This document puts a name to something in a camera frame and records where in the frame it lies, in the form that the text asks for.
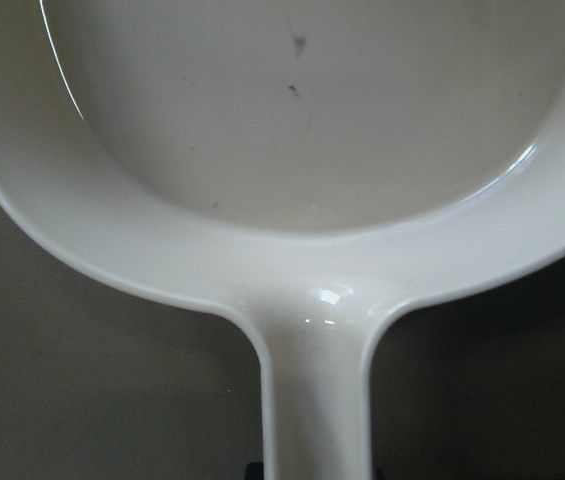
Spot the beige plastic dustpan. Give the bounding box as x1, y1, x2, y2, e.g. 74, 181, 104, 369
0, 1, 565, 479

